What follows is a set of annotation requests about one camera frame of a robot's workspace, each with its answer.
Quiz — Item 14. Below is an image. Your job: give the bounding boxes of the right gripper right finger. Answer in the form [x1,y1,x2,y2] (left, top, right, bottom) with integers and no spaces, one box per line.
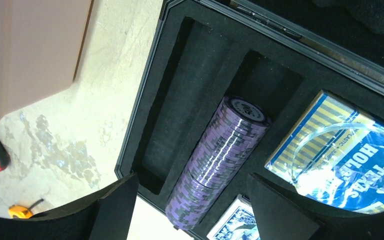
[247,173,384,240]

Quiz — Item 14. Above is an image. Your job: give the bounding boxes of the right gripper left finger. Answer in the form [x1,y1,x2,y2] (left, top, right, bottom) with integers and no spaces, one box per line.
[0,174,139,240]

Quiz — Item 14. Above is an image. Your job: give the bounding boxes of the purple chip stack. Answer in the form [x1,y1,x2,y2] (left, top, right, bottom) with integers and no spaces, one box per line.
[164,173,228,231]
[186,96,273,190]

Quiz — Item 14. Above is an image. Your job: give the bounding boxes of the texas holdem card box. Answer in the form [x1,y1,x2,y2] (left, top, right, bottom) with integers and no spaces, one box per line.
[265,90,384,215]

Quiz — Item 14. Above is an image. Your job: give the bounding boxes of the black poker set case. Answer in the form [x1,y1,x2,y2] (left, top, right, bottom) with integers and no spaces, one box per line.
[114,0,384,240]

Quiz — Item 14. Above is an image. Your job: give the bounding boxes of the blue card deck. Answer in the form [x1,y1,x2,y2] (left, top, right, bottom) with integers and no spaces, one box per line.
[206,194,261,240]

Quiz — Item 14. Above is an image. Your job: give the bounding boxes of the yellow tape measure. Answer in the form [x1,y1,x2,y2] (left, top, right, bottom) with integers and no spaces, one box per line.
[8,198,44,219]

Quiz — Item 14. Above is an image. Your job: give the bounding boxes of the pink plastic storage box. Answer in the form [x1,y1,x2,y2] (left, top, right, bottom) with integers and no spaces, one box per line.
[0,0,93,120]

